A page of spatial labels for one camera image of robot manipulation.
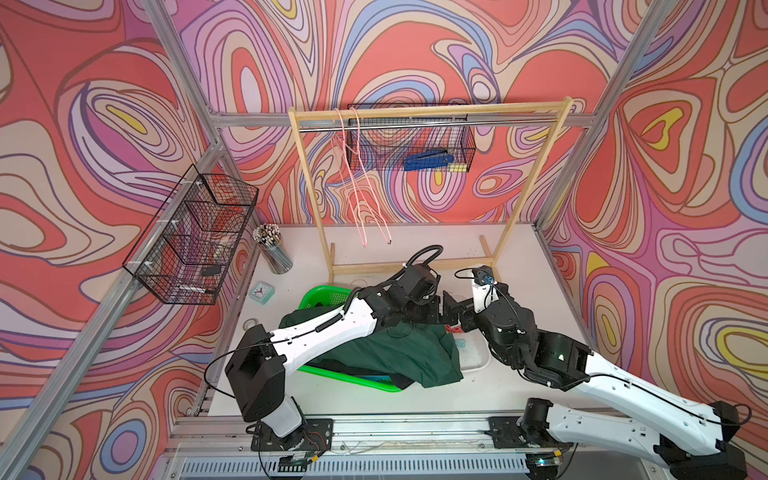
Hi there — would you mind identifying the wooden clothes rack frame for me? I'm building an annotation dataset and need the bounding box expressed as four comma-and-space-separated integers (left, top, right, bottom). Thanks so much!
288, 98, 574, 280

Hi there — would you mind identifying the pink hanger of black shirt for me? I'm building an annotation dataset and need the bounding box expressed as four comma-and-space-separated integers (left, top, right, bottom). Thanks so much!
350, 107, 395, 246

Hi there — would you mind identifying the black wire basket back wall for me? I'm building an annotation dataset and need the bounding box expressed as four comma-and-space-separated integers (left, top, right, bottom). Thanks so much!
334, 115, 476, 173

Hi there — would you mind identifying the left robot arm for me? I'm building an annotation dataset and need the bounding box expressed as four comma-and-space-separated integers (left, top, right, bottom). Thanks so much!
223, 244, 443, 436

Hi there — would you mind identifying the green plastic basket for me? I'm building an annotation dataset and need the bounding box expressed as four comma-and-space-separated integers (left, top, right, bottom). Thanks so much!
298, 285, 401, 393

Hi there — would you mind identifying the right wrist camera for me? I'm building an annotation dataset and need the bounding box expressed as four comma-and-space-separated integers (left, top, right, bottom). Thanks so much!
470, 265, 498, 313

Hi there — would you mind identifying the black t-shirt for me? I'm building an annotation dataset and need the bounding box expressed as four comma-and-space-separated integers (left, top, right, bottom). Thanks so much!
319, 360, 415, 390

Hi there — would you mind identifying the pink hanger of teal shirt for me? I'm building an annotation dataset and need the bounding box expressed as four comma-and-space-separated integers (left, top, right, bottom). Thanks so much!
334, 108, 368, 247

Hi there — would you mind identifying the black wire basket left wall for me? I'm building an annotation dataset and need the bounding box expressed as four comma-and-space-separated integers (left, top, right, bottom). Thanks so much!
122, 166, 259, 305

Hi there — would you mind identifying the metal hanging rod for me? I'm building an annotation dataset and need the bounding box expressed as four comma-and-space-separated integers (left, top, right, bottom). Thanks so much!
297, 115, 563, 131

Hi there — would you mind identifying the black wire basket wall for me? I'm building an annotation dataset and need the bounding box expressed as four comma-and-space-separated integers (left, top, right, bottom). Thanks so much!
334, 115, 476, 173
122, 166, 259, 305

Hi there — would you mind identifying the blue item in basket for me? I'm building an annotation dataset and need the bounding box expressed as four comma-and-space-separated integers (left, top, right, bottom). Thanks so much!
403, 150, 454, 171

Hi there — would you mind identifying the clear pencil cup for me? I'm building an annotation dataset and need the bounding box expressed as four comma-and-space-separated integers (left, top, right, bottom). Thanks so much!
252, 223, 293, 275

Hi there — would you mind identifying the white plastic tray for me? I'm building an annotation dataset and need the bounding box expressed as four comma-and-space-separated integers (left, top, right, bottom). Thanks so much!
453, 330, 491, 374

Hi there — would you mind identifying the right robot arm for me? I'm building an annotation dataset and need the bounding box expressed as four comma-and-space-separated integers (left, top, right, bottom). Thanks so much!
443, 285, 747, 479

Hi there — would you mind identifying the dark green t-shirt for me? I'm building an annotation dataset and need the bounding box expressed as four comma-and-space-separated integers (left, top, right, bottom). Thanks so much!
308, 322, 463, 389

